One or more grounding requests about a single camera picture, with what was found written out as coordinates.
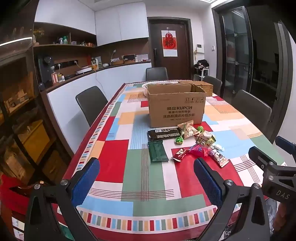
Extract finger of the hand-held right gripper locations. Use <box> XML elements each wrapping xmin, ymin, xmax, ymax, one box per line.
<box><xmin>275</xmin><ymin>136</ymin><xmax>296</xmax><ymax>160</ymax></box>
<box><xmin>248</xmin><ymin>146</ymin><xmax>278</xmax><ymax>172</ymax></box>

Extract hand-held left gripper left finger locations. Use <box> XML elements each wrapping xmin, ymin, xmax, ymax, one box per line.
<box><xmin>24</xmin><ymin>158</ymin><xmax>101</xmax><ymax>241</ymax></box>

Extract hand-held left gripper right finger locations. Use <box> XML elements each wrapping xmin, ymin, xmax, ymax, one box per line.
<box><xmin>194</xmin><ymin>158</ymin><xmax>271</xmax><ymax>241</ymax></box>

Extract large printed cardboard box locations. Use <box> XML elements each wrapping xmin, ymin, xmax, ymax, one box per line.
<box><xmin>147</xmin><ymin>83</ymin><xmax>207</xmax><ymax>128</ymax></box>

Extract cartoon print snack packet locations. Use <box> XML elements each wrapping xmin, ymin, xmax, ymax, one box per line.
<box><xmin>210</xmin><ymin>149</ymin><xmax>229</xmax><ymax>168</ymax></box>

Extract pink snack packet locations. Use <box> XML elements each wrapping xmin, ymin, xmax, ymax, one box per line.
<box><xmin>188</xmin><ymin>144</ymin><xmax>212</xmax><ymax>158</ymax></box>

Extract gold and red snack packet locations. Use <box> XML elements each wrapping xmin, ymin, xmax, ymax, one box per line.
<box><xmin>196</xmin><ymin>131</ymin><xmax>212</xmax><ymax>147</ymax></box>

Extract grey dining chair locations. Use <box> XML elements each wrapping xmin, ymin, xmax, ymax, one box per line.
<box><xmin>146</xmin><ymin>67</ymin><xmax>169</xmax><ymax>82</ymax></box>
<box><xmin>203</xmin><ymin>75</ymin><xmax>223</xmax><ymax>97</ymax></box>
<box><xmin>75</xmin><ymin>86</ymin><xmax>109</xmax><ymax>127</ymax></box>
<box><xmin>232</xmin><ymin>90</ymin><xmax>272</xmax><ymax>134</ymax></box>

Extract gold biscuit packet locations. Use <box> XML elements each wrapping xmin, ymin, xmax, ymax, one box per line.
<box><xmin>183</xmin><ymin>126</ymin><xmax>201</xmax><ymax>139</ymax></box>
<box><xmin>178</xmin><ymin>120</ymin><xmax>195</xmax><ymax>131</ymax></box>

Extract colourful patchwork tablecloth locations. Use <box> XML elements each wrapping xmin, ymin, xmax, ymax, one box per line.
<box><xmin>50</xmin><ymin>81</ymin><xmax>287</xmax><ymax>241</ymax></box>

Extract dark green flat packet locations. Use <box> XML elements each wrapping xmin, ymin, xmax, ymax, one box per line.
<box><xmin>148</xmin><ymin>141</ymin><xmax>169</xmax><ymax>163</ymax></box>

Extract dark brown snack bar packet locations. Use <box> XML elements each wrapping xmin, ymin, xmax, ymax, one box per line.
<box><xmin>148</xmin><ymin>133</ymin><xmax>181</xmax><ymax>140</ymax></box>
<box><xmin>148</xmin><ymin>128</ymin><xmax>181</xmax><ymax>136</ymax></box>

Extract red cloth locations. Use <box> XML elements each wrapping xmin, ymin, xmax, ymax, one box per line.
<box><xmin>0</xmin><ymin>174</ymin><xmax>31</xmax><ymax>217</ymax></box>

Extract glass display cabinet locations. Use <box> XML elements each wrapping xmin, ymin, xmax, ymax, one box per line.
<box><xmin>0</xmin><ymin>21</ymin><xmax>72</xmax><ymax>188</ymax></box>

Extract dark framed glass door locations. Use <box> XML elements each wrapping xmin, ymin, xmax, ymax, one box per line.
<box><xmin>211</xmin><ymin>5</ymin><xmax>289</xmax><ymax>142</ymax></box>

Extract white stool with black bag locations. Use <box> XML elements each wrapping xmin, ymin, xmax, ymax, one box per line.
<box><xmin>194</xmin><ymin>60</ymin><xmax>210</xmax><ymax>81</ymax></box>

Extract white plastic basket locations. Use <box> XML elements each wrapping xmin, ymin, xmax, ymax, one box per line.
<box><xmin>142</xmin><ymin>81</ymin><xmax>179</xmax><ymax>96</ymax></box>

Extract white sideboard counter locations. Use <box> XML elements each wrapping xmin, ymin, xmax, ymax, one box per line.
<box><xmin>40</xmin><ymin>61</ymin><xmax>153</xmax><ymax>130</ymax></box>

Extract white flat appliance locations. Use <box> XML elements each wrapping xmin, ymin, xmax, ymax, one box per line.
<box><xmin>75</xmin><ymin>66</ymin><xmax>93</xmax><ymax>75</ymax></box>

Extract black water dispenser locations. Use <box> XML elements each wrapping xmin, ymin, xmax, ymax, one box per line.
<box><xmin>38</xmin><ymin>54</ymin><xmax>55</xmax><ymax>85</ymax></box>

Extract dark wooden door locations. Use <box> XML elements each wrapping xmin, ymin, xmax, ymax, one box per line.
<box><xmin>147</xmin><ymin>17</ymin><xmax>193</xmax><ymax>80</ymax></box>

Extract wooden wall shelf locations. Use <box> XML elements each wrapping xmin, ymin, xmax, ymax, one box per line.
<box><xmin>33</xmin><ymin>22</ymin><xmax>97</xmax><ymax>49</ymax></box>

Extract red and white wall calendar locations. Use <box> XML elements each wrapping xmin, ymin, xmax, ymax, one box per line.
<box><xmin>161</xmin><ymin>30</ymin><xmax>178</xmax><ymax>57</ymax></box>

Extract white wall cabinets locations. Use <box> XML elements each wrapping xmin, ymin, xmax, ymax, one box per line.
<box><xmin>34</xmin><ymin>0</ymin><xmax>150</xmax><ymax>47</ymax></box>

